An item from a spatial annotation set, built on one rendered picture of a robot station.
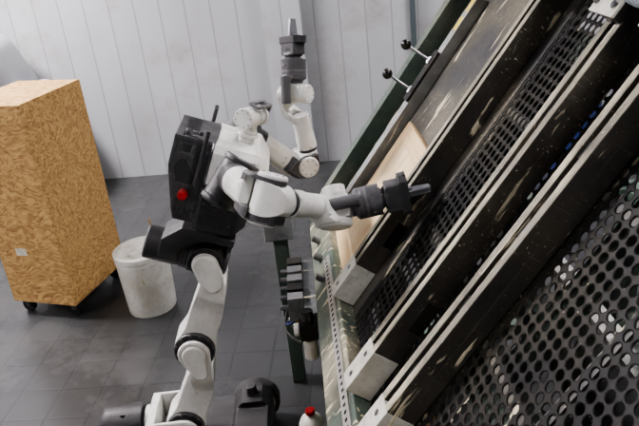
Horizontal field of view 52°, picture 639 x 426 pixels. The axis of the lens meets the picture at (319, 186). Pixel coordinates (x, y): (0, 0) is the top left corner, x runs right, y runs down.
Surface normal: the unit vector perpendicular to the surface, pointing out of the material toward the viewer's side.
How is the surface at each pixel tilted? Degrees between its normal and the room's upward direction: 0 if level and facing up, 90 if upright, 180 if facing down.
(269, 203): 75
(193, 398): 90
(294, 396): 0
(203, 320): 90
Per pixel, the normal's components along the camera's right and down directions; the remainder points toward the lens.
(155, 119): -0.04, 0.40
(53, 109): 0.95, 0.02
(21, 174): -0.29, 0.40
